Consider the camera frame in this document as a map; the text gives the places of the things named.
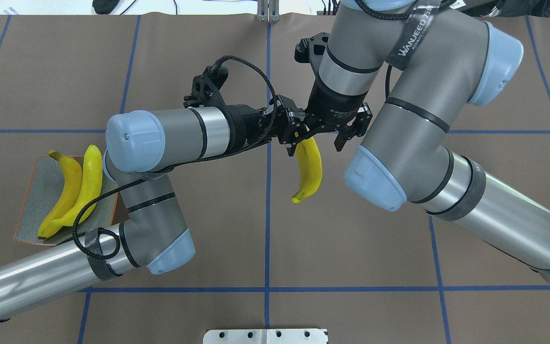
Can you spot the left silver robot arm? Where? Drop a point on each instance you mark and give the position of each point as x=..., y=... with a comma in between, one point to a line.
x=142, y=147

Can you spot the grey square plate orange rim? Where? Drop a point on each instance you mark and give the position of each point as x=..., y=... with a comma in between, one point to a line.
x=43, y=192

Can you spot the black cloth bundle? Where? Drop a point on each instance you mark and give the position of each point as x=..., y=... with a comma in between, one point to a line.
x=104, y=7

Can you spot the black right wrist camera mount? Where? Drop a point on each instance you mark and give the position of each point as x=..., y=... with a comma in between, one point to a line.
x=311, y=50

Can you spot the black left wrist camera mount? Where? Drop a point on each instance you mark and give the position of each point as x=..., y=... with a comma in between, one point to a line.
x=205, y=88

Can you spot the brown paper table mat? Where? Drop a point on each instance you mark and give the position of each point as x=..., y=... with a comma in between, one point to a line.
x=334, y=261

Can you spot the aluminium frame post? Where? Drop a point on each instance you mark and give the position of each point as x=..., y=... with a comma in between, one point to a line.
x=268, y=11

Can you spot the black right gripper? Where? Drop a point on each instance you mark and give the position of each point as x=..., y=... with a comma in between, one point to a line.
x=336, y=109

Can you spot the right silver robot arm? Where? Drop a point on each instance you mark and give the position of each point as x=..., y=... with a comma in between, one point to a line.
x=398, y=73

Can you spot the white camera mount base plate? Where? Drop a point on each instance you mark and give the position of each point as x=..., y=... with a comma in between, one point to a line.
x=267, y=336

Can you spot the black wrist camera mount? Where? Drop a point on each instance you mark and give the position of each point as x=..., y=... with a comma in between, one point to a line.
x=311, y=50
x=205, y=88

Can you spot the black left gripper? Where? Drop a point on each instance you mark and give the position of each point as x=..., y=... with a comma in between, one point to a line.
x=246, y=125

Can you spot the yellow banana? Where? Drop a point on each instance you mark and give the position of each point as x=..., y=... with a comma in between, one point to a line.
x=72, y=174
x=311, y=171
x=92, y=180

